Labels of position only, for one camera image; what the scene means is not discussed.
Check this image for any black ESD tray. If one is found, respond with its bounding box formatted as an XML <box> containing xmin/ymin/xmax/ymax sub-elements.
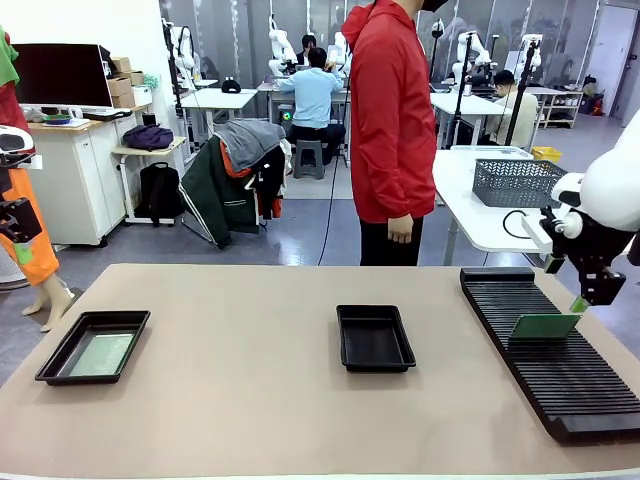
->
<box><xmin>336</xmin><ymin>304</ymin><xmax>417</xmax><ymax>374</ymax></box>
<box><xmin>34</xmin><ymin>309</ymin><xmax>152</xmax><ymax>387</ymax></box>

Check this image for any grey plastic mesh basket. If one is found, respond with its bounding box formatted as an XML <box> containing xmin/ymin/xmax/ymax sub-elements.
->
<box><xmin>472</xmin><ymin>158</ymin><xmax>569</xmax><ymax>209</ymax></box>

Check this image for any white background desk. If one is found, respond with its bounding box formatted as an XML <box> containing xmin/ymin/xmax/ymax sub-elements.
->
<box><xmin>179</xmin><ymin>88</ymin><xmax>259</xmax><ymax>151</ymax></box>

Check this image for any purple bag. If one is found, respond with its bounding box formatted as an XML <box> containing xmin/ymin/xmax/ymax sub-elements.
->
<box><xmin>122</xmin><ymin>123</ymin><xmax>175</xmax><ymax>152</ymax></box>

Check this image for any thin black camera cable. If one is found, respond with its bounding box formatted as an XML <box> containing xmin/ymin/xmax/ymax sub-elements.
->
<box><xmin>502</xmin><ymin>209</ymin><xmax>534</xmax><ymax>240</ymax></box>

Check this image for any black backpack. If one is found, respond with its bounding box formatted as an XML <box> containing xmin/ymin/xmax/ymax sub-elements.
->
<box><xmin>135</xmin><ymin>161</ymin><xmax>185</xmax><ymax>228</ymax></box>

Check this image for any small wooden side table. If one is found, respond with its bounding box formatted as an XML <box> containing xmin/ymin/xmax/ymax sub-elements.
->
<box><xmin>112</xmin><ymin>135</ymin><xmax>187</xmax><ymax>226</ymax></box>

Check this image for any green circuit board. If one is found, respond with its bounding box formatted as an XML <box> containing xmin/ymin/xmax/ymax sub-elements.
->
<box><xmin>67</xmin><ymin>332</ymin><xmax>137</xmax><ymax>377</ymax></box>
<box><xmin>508</xmin><ymin>313</ymin><xmax>584</xmax><ymax>344</ymax></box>

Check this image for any pile of jackets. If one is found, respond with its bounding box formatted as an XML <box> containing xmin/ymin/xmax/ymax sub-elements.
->
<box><xmin>178</xmin><ymin>118</ymin><xmax>294</xmax><ymax>250</ymax></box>

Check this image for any grey plastic stool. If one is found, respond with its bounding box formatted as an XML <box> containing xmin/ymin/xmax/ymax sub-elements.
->
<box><xmin>292</xmin><ymin>139</ymin><xmax>326</xmax><ymax>180</ymax></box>

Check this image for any black floor cable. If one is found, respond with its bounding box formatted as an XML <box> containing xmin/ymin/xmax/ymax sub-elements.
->
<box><xmin>317</xmin><ymin>169</ymin><xmax>337</xmax><ymax>266</ymax></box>

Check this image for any person in red jacket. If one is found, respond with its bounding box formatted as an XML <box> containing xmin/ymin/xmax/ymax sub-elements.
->
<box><xmin>342</xmin><ymin>0</ymin><xmax>439</xmax><ymax>267</ymax></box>

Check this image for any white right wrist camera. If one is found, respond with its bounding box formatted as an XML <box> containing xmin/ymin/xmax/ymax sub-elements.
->
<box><xmin>520</xmin><ymin>214</ymin><xmax>554</xmax><ymax>254</ymax></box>

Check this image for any white shelf unit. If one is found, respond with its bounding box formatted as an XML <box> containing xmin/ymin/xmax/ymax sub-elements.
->
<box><xmin>532</xmin><ymin>87</ymin><xmax>584</xmax><ymax>129</ymax></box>

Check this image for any black slotted board rack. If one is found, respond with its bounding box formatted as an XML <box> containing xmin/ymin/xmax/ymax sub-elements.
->
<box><xmin>459</xmin><ymin>267</ymin><xmax>640</xmax><ymax>444</ymax></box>

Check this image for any seated man light blue shirt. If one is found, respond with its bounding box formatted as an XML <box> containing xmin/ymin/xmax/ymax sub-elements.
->
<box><xmin>277</xmin><ymin>47</ymin><xmax>347</xmax><ymax>169</ymax></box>

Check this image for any seated person black hair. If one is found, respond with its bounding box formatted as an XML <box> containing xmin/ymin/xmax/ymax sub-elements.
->
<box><xmin>299</xmin><ymin>33</ymin><xmax>320</xmax><ymax>64</ymax></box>

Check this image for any black keyboard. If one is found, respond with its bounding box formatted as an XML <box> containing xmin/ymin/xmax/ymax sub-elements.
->
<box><xmin>82</xmin><ymin>107</ymin><xmax>134</xmax><ymax>121</ymax></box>

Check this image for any white round air purifier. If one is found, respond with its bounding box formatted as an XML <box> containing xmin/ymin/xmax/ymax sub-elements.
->
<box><xmin>0</xmin><ymin>244</ymin><xmax>31</xmax><ymax>291</ymax></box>

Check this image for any black computer monitor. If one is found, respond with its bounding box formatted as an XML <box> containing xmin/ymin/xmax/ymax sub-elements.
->
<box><xmin>10</xmin><ymin>43</ymin><xmax>115</xmax><ymax>109</ymax></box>

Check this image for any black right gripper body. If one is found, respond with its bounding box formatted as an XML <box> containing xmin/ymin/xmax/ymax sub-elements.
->
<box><xmin>542</xmin><ymin>207</ymin><xmax>631</xmax><ymax>274</ymax></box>

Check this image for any white work table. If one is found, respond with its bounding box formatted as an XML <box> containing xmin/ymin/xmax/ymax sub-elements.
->
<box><xmin>430</xmin><ymin>148</ymin><xmax>621</xmax><ymax>254</ymax></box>

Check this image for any seated man beige shirt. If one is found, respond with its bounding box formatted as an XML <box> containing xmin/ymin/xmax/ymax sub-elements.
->
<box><xmin>487</xmin><ymin>68</ymin><xmax>540</xmax><ymax>149</ymax></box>

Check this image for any clear plastic lid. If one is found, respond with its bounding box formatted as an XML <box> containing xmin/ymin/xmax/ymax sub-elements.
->
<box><xmin>450</xmin><ymin>144</ymin><xmax>535</xmax><ymax>161</ymax></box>

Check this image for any black tripod pole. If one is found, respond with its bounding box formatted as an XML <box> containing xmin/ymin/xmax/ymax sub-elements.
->
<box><xmin>504</xmin><ymin>39</ymin><xmax>539</xmax><ymax>147</ymax></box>
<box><xmin>452</xmin><ymin>32</ymin><xmax>474</xmax><ymax>146</ymax></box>

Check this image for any person's bare hand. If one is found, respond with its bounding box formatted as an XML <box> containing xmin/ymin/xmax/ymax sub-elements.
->
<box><xmin>387</xmin><ymin>214</ymin><xmax>415</xmax><ymax>245</ymax></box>

